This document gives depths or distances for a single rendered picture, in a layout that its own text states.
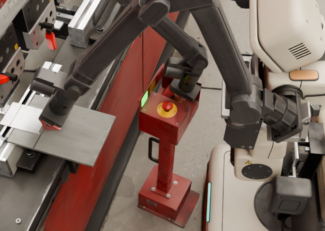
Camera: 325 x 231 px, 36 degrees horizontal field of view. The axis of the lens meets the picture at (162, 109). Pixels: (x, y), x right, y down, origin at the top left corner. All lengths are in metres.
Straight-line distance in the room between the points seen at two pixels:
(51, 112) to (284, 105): 0.62
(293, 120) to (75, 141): 0.61
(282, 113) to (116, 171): 1.37
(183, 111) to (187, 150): 0.85
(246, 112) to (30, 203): 0.69
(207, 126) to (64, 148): 1.39
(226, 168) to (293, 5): 1.12
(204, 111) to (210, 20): 1.77
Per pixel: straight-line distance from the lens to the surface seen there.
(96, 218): 2.36
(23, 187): 1.53
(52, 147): 1.43
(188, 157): 2.57
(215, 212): 2.13
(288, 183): 1.70
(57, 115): 1.38
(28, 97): 1.57
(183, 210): 2.42
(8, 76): 1.24
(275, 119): 1.25
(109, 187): 2.43
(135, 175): 2.51
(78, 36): 1.81
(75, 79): 1.21
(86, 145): 1.42
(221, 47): 1.06
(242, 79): 1.14
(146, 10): 0.97
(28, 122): 1.50
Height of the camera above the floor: 2.18
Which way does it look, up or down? 53 degrees down
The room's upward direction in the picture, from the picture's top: 3 degrees clockwise
